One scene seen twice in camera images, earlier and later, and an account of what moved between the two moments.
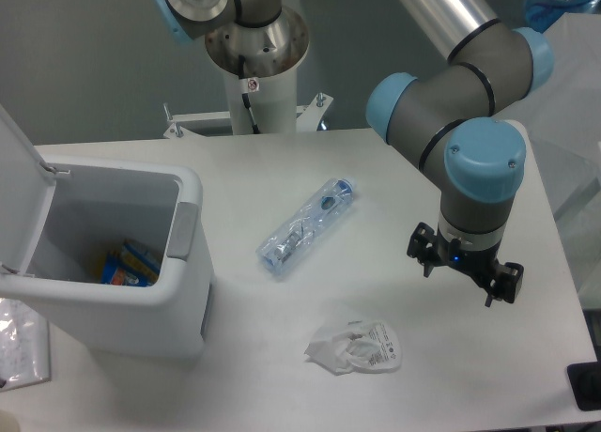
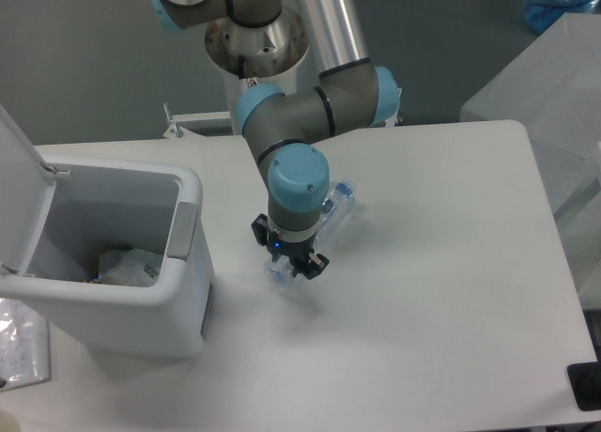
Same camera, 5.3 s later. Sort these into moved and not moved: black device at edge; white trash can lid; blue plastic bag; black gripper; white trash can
Moved: black gripper
Not moved: black device at edge; white trash can; blue plastic bag; white trash can lid
